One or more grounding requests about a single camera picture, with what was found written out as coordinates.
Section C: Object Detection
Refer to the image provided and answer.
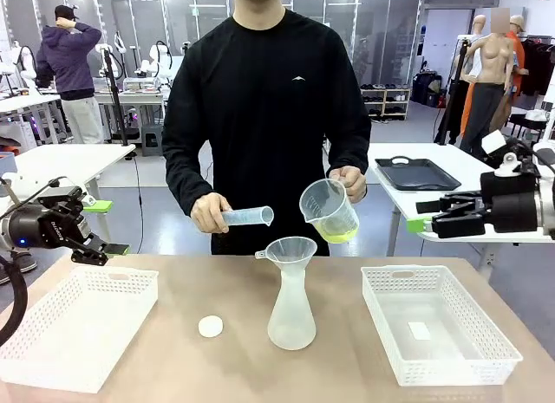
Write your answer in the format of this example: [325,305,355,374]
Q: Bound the white mannequin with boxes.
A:
[466,15,489,79]

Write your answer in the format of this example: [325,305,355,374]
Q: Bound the mannequin in orange clothes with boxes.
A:
[459,15,531,138]

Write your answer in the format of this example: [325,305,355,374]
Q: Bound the person's left hand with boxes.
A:
[328,166,368,205]

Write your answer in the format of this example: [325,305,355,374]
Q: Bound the white perforated plastic basket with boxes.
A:
[0,265,160,394]
[360,265,525,387]

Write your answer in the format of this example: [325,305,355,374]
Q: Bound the white side table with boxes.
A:
[0,143,137,255]

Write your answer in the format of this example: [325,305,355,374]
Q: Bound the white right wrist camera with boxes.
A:
[480,131,519,178]

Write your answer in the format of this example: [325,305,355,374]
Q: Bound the clear plastic measuring jug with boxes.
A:
[298,178,361,244]

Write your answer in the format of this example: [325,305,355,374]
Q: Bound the black tripod stand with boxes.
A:
[434,35,473,146]
[100,47,130,147]

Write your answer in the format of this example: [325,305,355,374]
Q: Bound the clothes rack with dark garments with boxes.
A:
[518,35,555,99]

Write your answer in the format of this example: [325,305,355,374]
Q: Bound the clear plastic funnel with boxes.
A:
[254,236,319,276]

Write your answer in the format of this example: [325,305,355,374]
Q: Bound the white metal shelf frame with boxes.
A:
[526,67,555,144]

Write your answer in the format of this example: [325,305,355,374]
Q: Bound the person's right hand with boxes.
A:
[189,192,233,235]

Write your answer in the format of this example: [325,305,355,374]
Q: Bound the person in black sweater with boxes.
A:
[160,0,373,257]

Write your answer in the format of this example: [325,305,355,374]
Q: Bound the translucent plastic Erlenmeyer flask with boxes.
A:
[267,270,317,351]

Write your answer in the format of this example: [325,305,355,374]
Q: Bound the grey plastic step stool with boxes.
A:
[141,124,165,157]

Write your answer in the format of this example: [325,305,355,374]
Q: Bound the clear plastic graduated cylinder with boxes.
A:
[220,205,275,228]

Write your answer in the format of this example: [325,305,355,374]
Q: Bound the black luggage bags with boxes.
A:
[410,71,444,108]

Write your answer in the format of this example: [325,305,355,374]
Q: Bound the black plastic tray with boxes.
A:
[374,155,462,192]

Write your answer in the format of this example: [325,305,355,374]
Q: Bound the person's right forearm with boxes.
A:
[164,155,218,218]

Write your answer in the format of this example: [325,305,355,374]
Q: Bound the thick black left arm hose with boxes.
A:
[0,254,29,348]

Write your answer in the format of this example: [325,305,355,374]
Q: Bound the wooden shoe rack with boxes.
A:
[360,82,412,121]

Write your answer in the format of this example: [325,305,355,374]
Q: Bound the flesh mannequin with grey trousers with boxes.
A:
[459,8,518,161]

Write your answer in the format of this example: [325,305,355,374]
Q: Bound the white round flask cap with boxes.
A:
[198,315,225,339]

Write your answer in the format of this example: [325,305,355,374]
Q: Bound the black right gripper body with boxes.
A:
[480,172,539,234]

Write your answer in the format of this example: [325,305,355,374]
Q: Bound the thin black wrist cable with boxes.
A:
[6,176,60,216]

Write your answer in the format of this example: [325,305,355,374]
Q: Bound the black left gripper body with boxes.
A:
[8,185,95,250]

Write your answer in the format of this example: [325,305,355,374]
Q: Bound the person's left forearm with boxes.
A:
[327,129,373,175]

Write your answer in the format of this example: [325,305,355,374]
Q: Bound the white table with tray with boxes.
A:
[366,142,555,274]

